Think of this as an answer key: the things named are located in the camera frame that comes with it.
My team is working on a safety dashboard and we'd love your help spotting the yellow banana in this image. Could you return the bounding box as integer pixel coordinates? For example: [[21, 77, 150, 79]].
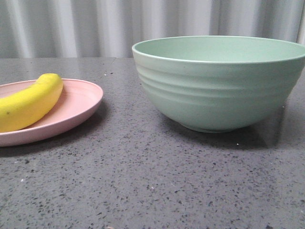
[[0, 73, 63, 133]]

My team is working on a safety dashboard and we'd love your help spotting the green ribbed bowl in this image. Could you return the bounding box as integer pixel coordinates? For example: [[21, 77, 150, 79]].
[[132, 36, 305, 133]]

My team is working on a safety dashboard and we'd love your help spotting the pink plate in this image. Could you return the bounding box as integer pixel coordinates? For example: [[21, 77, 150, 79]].
[[0, 79, 103, 147]]

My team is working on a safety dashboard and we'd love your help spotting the grey curtain backdrop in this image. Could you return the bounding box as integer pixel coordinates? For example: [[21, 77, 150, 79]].
[[0, 0, 305, 58]]

